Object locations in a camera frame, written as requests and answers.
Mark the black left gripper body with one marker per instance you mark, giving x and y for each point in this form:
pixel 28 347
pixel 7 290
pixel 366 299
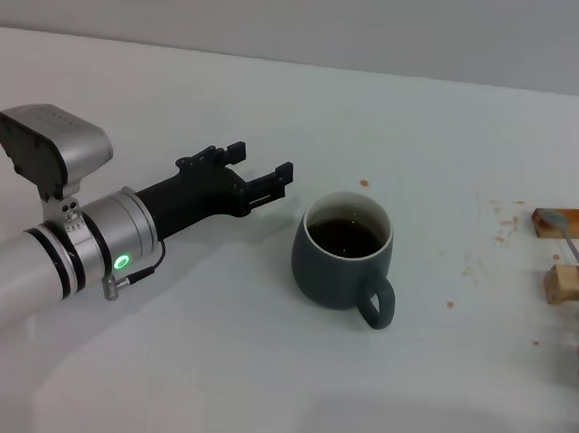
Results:
pixel 196 194

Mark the silver grey wrist camera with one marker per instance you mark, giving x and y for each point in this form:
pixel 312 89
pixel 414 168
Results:
pixel 39 151

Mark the plain wooden block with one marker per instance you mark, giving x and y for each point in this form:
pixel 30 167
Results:
pixel 565 286

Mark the grey cup with coffee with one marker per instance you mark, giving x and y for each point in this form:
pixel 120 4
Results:
pixel 324 279

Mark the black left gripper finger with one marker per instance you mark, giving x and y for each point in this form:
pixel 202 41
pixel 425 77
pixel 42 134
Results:
pixel 237 152
pixel 283 173

